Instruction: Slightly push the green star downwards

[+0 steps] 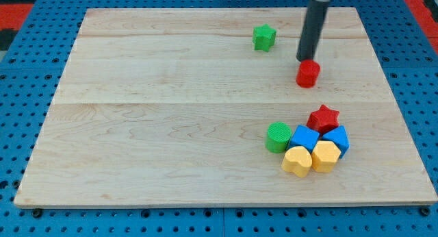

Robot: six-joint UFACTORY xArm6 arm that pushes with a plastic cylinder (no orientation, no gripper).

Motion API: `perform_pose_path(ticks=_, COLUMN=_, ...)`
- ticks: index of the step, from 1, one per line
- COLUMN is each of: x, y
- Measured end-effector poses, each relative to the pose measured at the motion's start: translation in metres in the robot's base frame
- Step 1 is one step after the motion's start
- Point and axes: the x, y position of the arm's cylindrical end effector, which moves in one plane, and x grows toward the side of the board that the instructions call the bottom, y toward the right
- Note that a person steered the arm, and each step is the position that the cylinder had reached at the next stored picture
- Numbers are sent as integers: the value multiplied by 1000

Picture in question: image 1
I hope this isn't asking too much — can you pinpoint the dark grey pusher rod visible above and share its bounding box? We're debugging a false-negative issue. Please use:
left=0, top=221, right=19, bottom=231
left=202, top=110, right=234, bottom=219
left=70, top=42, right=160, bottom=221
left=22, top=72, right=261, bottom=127
left=296, top=0, right=329, bottom=62

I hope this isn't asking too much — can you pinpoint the green star block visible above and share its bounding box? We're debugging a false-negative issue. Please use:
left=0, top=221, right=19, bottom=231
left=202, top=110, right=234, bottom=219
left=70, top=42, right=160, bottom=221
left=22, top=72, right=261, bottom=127
left=252, top=24, right=276, bottom=52

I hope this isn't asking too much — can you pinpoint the red star block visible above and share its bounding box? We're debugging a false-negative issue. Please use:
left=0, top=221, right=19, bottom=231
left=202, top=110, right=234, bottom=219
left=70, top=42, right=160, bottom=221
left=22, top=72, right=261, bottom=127
left=306, top=105, right=340, bottom=135

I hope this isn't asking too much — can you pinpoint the red cylinder block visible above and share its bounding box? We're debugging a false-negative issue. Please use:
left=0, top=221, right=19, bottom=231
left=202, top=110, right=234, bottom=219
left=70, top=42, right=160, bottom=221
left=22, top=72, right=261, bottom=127
left=296, top=60, right=321, bottom=88

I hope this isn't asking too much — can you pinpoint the blue cube block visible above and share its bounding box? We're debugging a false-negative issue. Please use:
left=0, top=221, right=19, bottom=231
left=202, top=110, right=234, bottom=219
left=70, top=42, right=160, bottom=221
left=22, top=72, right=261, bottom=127
left=287, top=125, right=320, bottom=153

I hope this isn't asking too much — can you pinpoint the blue pentagon block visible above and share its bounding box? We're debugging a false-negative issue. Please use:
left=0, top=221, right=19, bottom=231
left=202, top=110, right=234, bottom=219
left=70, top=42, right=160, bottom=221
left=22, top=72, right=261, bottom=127
left=321, top=125, right=350, bottom=159

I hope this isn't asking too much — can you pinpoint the green cylinder block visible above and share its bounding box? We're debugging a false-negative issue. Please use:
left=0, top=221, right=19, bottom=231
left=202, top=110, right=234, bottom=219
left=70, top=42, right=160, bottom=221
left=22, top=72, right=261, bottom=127
left=265, top=122, right=292, bottom=153

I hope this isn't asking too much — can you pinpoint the yellow hexagon block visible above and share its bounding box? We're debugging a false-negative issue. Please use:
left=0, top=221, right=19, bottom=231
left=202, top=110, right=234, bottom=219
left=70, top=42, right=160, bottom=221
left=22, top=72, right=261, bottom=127
left=311, top=140, right=341, bottom=173

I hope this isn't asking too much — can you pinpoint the yellow heart block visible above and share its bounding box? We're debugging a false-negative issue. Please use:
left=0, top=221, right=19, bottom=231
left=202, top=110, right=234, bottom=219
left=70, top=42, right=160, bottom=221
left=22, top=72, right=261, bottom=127
left=281, top=146, right=312, bottom=177

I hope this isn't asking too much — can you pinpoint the light wooden board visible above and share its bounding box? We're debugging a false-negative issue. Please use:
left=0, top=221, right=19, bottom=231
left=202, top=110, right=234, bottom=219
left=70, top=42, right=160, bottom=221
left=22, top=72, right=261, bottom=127
left=14, top=8, right=437, bottom=209

